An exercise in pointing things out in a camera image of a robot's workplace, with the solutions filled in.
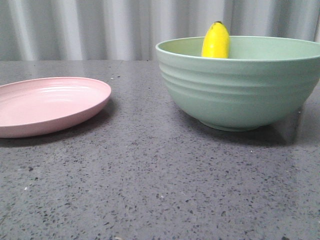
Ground yellow banana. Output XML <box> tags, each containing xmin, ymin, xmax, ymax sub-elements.
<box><xmin>201</xmin><ymin>21</ymin><xmax>230</xmax><ymax>58</ymax></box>

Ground green bowl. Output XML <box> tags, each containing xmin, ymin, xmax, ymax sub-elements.
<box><xmin>155</xmin><ymin>36</ymin><xmax>320</xmax><ymax>132</ymax></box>

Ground pink plate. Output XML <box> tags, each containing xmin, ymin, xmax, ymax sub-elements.
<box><xmin>0</xmin><ymin>77</ymin><xmax>112</xmax><ymax>138</ymax></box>

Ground white curtain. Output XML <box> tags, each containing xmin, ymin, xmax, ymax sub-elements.
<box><xmin>0</xmin><ymin>0</ymin><xmax>320</xmax><ymax>61</ymax></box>

